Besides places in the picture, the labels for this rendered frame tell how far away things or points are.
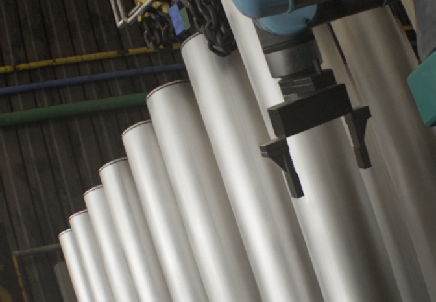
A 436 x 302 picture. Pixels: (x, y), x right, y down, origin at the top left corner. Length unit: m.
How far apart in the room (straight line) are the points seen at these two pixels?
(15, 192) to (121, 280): 3.96
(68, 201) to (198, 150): 4.75
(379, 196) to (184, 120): 0.61
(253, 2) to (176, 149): 1.46
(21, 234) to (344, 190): 5.28
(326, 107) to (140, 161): 1.29
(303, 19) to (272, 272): 0.89
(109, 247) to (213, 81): 1.19
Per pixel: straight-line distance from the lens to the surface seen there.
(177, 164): 2.24
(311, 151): 1.67
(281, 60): 1.25
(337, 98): 1.30
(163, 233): 2.44
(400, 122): 1.85
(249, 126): 1.95
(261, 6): 0.82
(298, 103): 1.27
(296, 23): 1.12
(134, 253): 2.75
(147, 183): 2.48
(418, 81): 0.81
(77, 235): 3.37
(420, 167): 1.83
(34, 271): 6.68
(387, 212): 2.05
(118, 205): 2.79
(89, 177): 7.05
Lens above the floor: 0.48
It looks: 17 degrees up
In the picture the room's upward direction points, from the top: 18 degrees counter-clockwise
